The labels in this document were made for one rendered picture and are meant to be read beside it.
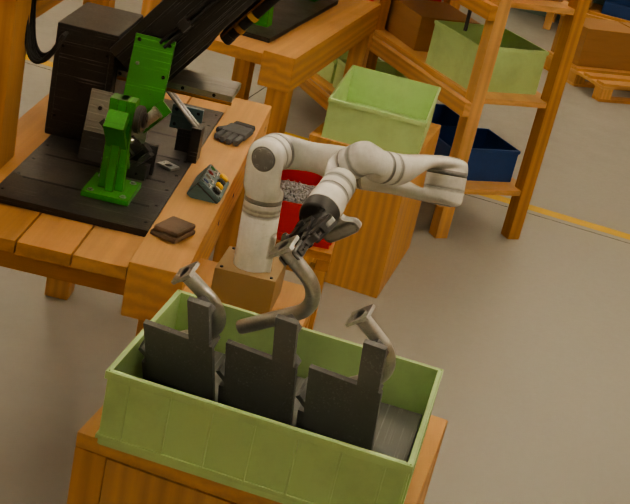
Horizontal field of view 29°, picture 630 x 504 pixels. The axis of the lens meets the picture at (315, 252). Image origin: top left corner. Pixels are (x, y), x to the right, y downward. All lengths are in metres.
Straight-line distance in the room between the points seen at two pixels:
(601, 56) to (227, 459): 7.76
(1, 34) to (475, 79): 2.93
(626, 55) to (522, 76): 4.05
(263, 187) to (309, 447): 0.75
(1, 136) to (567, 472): 2.23
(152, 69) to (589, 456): 2.11
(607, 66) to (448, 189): 7.27
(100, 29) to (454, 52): 2.72
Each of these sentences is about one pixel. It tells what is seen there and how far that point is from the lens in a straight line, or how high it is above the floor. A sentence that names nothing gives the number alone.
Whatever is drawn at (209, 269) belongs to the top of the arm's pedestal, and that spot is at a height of 0.85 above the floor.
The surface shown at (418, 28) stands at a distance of 6.33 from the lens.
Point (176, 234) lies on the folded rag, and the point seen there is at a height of 0.93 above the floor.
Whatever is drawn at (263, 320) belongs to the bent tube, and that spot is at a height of 1.08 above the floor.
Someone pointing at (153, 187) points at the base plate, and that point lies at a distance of 3.42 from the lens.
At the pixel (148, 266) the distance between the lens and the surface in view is 2.95.
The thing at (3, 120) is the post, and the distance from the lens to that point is 3.37.
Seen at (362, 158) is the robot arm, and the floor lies 1.39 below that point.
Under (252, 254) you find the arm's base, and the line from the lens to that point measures 2.90.
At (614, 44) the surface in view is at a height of 0.34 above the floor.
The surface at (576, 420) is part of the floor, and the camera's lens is 4.71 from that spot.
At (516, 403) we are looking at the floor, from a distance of 4.68.
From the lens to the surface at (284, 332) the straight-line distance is 2.29.
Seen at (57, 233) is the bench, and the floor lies 0.88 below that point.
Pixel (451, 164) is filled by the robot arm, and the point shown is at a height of 1.35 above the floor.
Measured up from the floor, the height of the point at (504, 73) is 0.82.
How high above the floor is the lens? 2.17
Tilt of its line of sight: 23 degrees down
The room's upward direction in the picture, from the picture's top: 13 degrees clockwise
